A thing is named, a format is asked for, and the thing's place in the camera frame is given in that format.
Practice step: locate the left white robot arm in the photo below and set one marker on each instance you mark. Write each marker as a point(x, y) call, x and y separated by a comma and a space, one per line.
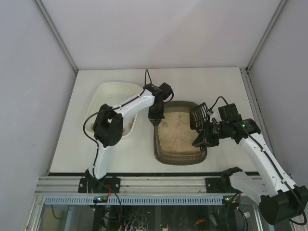
point(105, 127)

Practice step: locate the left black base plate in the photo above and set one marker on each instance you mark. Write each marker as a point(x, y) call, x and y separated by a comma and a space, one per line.
point(106, 185)

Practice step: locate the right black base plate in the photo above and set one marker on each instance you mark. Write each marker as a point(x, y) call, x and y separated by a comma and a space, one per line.
point(222, 184)

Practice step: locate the black slotted litter scoop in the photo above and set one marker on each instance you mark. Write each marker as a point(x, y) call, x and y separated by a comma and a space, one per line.
point(197, 117)

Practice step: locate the brown translucent litter box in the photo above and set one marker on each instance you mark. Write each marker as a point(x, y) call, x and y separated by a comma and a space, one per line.
point(173, 144)

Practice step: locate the aluminium mounting rail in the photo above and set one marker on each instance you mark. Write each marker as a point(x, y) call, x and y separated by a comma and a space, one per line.
point(136, 185)

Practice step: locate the white plastic tray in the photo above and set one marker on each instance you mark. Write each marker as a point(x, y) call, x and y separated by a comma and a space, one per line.
point(112, 93)

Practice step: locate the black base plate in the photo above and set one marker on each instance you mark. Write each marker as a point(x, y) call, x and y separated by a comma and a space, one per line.
point(222, 184)
point(106, 185)

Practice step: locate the right aluminium side rail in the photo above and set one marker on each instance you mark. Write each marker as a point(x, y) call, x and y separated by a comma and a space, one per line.
point(256, 106)

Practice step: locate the grey slotted cable duct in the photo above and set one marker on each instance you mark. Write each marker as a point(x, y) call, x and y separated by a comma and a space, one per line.
point(135, 200)

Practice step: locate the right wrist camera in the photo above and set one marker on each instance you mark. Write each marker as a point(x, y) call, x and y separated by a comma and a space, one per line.
point(211, 113)

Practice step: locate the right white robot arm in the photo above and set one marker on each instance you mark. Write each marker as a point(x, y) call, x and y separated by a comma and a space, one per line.
point(278, 197)

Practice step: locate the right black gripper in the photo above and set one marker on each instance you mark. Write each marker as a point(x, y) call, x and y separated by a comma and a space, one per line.
point(204, 132)

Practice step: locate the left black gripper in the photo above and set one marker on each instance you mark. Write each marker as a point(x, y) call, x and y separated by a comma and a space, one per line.
point(156, 118)

